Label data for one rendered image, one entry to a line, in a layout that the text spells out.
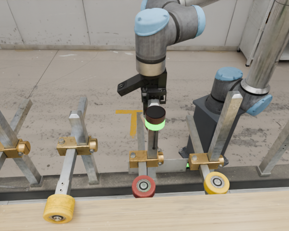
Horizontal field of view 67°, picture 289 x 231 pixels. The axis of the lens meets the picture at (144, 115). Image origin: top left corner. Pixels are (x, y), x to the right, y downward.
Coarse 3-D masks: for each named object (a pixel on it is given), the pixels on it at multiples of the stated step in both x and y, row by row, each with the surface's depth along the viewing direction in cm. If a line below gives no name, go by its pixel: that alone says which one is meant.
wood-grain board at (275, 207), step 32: (256, 192) 72; (288, 192) 72; (0, 224) 65; (32, 224) 65; (64, 224) 65; (96, 224) 65; (128, 224) 65; (160, 224) 65; (192, 224) 65; (224, 224) 65; (256, 224) 65; (288, 224) 65
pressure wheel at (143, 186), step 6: (138, 180) 74; (144, 180) 74; (150, 180) 74; (132, 186) 73; (138, 186) 73; (144, 186) 72; (150, 186) 73; (138, 192) 71; (144, 192) 71; (150, 192) 71
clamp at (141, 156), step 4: (132, 152) 87; (136, 152) 87; (140, 152) 87; (144, 152) 87; (160, 152) 88; (136, 156) 86; (140, 156) 86; (144, 156) 86; (160, 156) 86; (132, 160) 84; (136, 160) 84; (140, 160) 84; (144, 160) 84; (148, 160) 85; (152, 160) 85; (156, 160) 85; (160, 160) 86; (132, 164) 86; (136, 164) 86; (148, 164) 86; (152, 164) 86; (156, 164) 87; (160, 164) 86
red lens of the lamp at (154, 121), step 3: (153, 105) 66; (156, 105) 66; (147, 108) 65; (165, 111) 64; (165, 114) 63; (147, 117) 63; (150, 117) 62; (162, 117) 62; (147, 120) 64; (150, 120) 62; (153, 120) 62; (156, 120) 62; (159, 120) 62; (162, 120) 63; (150, 123) 63; (153, 123) 63; (156, 123) 63; (159, 123) 63
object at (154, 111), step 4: (148, 108) 65; (152, 108) 65; (156, 108) 65; (160, 108) 65; (148, 112) 63; (152, 112) 63; (156, 112) 63; (160, 112) 63; (164, 112) 63; (152, 116) 62; (156, 116) 62; (160, 116) 62; (152, 124) 64; (152, 148) 80
